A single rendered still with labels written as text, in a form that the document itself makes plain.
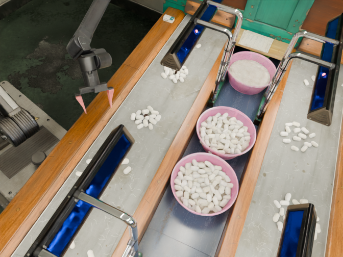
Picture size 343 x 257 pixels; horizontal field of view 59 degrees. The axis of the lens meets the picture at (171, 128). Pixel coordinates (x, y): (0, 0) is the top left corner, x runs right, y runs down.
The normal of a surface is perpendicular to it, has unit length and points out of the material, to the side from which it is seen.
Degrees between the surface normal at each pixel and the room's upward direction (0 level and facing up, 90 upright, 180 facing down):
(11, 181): 0
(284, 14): 90
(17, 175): 0
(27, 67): 0
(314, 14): 90
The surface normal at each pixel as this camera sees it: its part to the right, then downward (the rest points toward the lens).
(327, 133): 0.08, -0.58
